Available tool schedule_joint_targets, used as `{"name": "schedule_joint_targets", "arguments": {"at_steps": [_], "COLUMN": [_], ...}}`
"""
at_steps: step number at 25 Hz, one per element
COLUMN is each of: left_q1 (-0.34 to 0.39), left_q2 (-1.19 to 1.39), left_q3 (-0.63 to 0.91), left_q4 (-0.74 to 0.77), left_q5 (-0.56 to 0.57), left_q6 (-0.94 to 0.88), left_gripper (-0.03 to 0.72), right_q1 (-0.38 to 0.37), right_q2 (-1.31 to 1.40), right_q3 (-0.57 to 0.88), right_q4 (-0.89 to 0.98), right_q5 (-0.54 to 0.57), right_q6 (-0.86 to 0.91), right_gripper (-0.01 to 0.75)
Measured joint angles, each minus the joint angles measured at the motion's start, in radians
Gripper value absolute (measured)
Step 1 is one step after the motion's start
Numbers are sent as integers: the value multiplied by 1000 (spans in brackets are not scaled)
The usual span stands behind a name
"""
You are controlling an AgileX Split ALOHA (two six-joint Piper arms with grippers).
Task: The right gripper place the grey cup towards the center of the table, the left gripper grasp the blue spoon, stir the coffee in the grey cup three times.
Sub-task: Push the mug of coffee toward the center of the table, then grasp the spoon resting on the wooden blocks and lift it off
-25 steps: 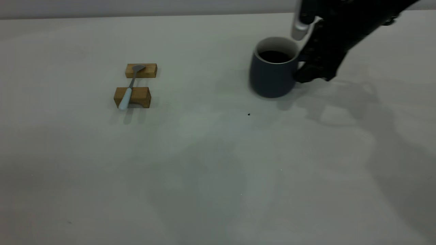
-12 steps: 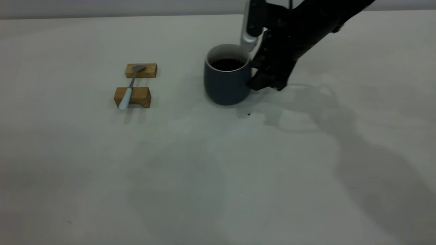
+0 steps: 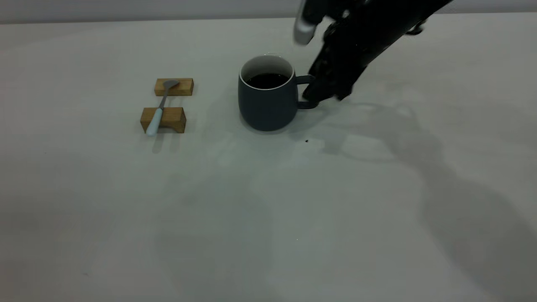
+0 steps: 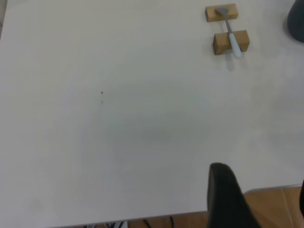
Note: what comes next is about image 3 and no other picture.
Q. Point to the dark grey ceramic mug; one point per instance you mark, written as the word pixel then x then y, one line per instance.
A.
pixel 266 107

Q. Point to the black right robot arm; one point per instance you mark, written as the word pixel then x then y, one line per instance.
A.
pixel 402 16

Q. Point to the dark coffee liquid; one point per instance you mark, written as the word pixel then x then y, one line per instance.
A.
pixel 268 80

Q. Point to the flat rectangular wooden block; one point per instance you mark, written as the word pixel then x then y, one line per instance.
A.
pixel 184 87

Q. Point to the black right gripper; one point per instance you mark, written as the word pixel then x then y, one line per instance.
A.
pixel 348 50

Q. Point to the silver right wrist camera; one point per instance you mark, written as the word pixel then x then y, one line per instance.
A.
pixel 303 31

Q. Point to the arched wooden block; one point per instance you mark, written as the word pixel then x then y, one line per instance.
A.
pixel 174 119

